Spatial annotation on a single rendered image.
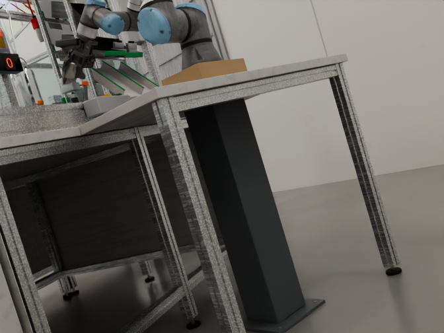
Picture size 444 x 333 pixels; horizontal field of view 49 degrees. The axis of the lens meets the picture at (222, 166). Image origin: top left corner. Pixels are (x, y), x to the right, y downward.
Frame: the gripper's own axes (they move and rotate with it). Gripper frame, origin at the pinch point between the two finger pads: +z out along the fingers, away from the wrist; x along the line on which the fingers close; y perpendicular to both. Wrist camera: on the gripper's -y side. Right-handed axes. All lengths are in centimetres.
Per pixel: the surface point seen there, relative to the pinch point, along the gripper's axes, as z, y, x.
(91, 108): -2.1, 27.8, -19.0
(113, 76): -0.4, -2.5, 34.6
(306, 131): 34, 46, 305
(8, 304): 32, 63, -78
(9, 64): -0.9, -12.7, -19.1
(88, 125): -3, 41, -37
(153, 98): -26, 67, -52
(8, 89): 8.4, -10.1, -19.3
